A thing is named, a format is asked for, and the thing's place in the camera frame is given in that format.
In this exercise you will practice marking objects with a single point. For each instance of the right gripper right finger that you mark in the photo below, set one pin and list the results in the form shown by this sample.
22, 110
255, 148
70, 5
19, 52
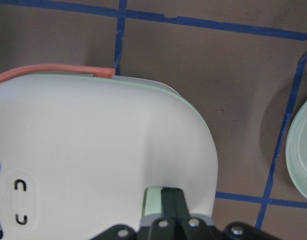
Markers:
191, 226

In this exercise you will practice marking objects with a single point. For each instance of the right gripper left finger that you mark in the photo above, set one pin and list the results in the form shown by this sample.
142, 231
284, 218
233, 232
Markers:
167, 212

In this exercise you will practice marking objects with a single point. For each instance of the green plate near potato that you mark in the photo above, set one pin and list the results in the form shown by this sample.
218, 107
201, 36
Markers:
296, 150

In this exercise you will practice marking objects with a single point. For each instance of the white rice cooker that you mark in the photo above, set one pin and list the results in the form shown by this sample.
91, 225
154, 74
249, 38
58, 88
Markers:
82, 149

